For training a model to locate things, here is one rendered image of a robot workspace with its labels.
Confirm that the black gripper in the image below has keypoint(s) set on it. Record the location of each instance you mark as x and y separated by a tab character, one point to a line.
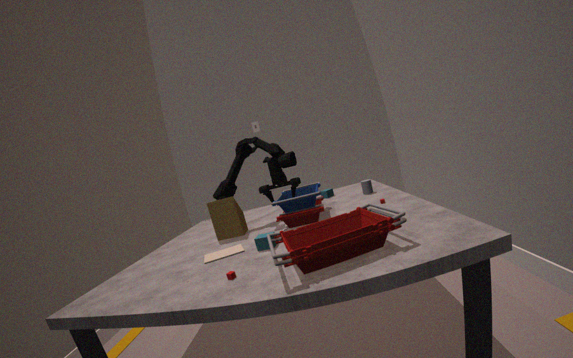
278	178

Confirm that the grey cylinder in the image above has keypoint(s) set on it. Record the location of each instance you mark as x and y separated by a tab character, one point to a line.
367	187

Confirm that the teal block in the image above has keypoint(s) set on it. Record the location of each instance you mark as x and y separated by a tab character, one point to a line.
262	242
327	193

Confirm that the red plastic tray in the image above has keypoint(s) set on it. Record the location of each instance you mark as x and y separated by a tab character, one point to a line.
302	217

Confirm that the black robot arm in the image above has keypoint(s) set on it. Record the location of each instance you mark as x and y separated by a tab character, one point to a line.
278	161

